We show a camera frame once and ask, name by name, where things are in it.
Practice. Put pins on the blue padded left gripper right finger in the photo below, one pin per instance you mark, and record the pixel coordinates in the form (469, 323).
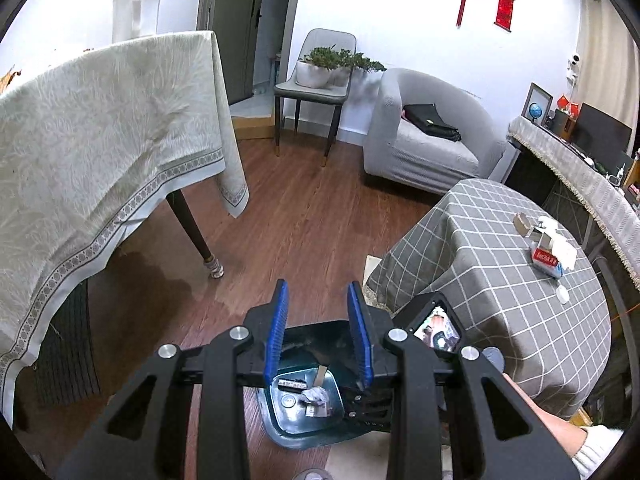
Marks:
(368, 327)

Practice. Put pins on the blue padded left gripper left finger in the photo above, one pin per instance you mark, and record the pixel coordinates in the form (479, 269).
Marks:
(266, 324)

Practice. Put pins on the dark teal trash bin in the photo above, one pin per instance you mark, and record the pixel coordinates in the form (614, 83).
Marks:
(316, 397)

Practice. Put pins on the person's right hand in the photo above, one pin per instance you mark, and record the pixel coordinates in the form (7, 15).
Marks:
(570, 437)

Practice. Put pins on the dark wooden table leg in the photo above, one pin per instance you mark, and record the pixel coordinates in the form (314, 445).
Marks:
(182, 212)

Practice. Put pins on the white bottle cap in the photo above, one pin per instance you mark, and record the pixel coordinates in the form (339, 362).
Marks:
(562, 294)

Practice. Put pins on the grey armchair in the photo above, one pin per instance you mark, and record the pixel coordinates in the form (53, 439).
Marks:
(396, 150)

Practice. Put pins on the black handbag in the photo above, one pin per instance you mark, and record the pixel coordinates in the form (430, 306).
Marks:
(426, 118)

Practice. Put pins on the white crumpled paper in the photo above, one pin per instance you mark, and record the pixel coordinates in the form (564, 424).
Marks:
(558, 244)

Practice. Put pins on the beige patterned tablecloth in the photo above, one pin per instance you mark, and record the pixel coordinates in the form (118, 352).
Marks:
(88, 150)

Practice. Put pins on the potted plant white pot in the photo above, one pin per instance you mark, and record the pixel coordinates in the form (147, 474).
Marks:
(316, 68)

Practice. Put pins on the grey dining chair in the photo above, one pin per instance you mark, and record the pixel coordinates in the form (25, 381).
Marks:
(335, 94)

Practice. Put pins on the small blue globe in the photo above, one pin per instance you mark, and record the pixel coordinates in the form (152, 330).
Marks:
(534, 112)

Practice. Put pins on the framed picture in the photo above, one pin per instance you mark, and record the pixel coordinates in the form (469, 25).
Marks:
(540, 96)

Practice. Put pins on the beige fringed sideboard cloth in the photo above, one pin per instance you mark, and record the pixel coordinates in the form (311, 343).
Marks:
(613, 214)

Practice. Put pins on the black monitor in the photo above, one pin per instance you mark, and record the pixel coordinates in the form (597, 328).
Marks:
(601, 137)

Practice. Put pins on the dark grey door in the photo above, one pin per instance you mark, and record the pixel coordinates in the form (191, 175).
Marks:
(250, 37)

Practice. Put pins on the white kettle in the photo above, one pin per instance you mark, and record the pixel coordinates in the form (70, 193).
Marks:
(133, 19)

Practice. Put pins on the white security camera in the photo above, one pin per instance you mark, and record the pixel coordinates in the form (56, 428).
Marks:
(573, 69)

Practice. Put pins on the red wall scroll right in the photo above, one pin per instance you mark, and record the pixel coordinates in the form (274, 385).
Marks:
(504, 14)

